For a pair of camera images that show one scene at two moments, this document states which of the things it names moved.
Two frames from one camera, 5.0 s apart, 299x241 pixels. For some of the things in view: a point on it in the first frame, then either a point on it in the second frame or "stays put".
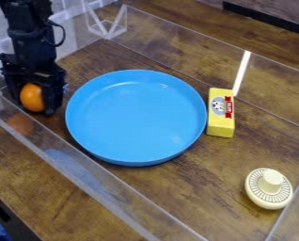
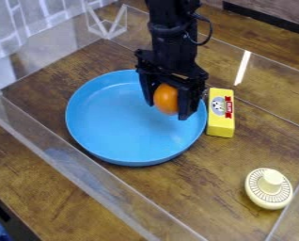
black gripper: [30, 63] -> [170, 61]
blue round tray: [136, 117] stays put
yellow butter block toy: [220, 124] stays put
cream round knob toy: [268, 188] stays put
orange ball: [32, 97] -> [165, 99]
